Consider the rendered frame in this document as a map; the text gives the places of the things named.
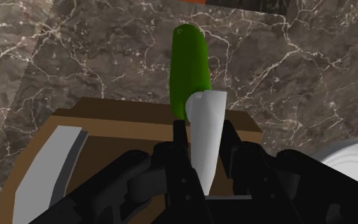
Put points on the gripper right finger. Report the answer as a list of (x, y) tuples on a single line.
[(305, 186)]

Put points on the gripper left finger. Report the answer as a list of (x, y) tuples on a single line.
[(169, 173)]

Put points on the white plate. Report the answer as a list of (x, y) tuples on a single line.
[(352, 158)]

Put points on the brown wooden block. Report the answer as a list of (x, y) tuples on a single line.
[(119, 130)]

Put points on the grey curved blade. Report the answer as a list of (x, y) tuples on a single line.
[(42, 173)]

